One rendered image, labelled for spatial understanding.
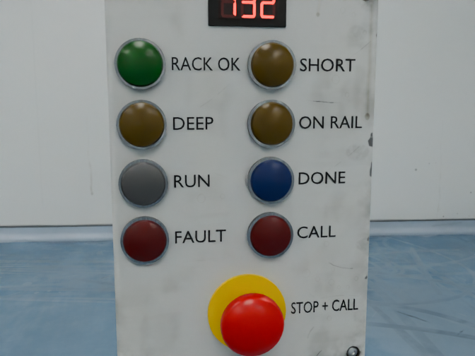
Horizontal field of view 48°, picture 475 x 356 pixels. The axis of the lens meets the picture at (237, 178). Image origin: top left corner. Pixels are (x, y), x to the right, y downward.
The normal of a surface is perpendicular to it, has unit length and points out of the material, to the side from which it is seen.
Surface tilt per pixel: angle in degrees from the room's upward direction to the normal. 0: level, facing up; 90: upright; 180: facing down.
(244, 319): 86
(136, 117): 87
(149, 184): 90
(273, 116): 87
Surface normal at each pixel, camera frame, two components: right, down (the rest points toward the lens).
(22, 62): 0.07, 0.15
